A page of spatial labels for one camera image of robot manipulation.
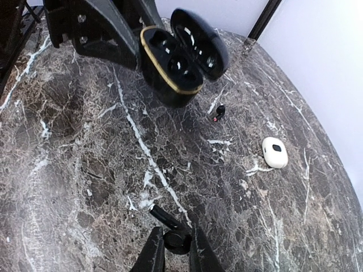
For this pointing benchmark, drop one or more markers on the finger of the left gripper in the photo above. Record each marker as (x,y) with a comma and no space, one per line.
(100,30)

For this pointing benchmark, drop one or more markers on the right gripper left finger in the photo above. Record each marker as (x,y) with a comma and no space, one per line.
(152,256)

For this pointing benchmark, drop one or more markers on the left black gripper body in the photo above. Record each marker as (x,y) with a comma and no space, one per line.
(58,16)

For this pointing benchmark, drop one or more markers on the black earbud case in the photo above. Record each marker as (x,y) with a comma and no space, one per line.
(175,64)

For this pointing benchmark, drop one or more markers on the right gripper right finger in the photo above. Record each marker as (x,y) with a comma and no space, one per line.
(201,255)

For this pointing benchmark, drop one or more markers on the left black frame post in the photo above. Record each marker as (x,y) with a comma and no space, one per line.
(264,18)

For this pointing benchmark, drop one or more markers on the small white charging case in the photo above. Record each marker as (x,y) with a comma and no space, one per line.
(274,152)

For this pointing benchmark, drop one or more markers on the black hook earbud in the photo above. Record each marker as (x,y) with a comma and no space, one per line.
(178,238)

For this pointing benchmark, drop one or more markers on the small black earbud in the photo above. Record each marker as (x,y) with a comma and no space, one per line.
(220,112)

